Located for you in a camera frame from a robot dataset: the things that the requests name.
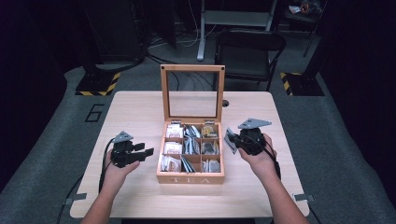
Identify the hazard striped stand base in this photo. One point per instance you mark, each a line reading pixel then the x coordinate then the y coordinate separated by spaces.
pixel 98 84
pixel 302 84

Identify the grey metal stand frame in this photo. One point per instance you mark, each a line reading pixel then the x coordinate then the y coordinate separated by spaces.
pixel 233 18

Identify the person's right hand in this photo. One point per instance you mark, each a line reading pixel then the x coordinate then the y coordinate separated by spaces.
pixel 263 163

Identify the dark equipment cabinet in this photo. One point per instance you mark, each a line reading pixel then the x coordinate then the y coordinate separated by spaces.
pixel 115 31

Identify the group of silver tea packets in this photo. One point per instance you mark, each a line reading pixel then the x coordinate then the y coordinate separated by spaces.
pixel 190 146

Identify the group of dark tea packets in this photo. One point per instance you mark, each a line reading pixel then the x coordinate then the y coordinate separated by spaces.
pixel 210 148

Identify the black folding chair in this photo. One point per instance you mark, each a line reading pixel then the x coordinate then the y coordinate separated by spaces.
pixel 249 56

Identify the person's left hand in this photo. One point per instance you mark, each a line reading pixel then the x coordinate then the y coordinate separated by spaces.
pixel 115 175

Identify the grey tape strip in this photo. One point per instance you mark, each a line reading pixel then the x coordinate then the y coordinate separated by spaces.
pixel 303 197
pixel 76 197

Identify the group of white tea packets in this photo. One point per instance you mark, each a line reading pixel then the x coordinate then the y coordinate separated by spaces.
pixel 173 132

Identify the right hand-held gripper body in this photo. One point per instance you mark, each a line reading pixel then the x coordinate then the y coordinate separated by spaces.
pixel 252 141

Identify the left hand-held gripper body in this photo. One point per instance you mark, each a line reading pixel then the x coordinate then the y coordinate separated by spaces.
pixel 123 154

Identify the grey tea bag sachet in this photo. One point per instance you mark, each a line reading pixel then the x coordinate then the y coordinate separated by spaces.
pixel 229 144

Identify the wooden tea box with lid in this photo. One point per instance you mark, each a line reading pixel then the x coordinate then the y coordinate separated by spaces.
pixel 190 179

